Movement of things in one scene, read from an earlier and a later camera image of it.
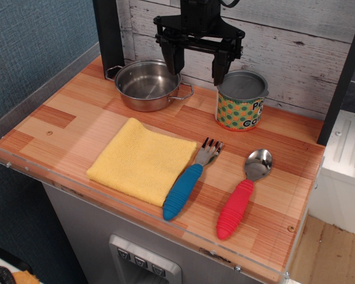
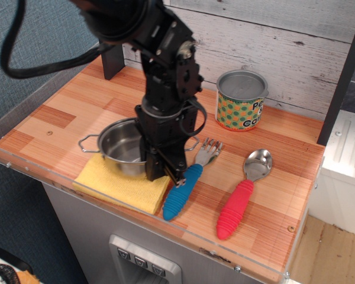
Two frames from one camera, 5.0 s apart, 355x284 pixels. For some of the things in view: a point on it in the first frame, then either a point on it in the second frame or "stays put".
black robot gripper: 199,25 → 165,128
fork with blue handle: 183,185 stays put
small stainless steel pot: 145,85 → 120,143
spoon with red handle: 258,163 stays put
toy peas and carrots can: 239,100 stays put
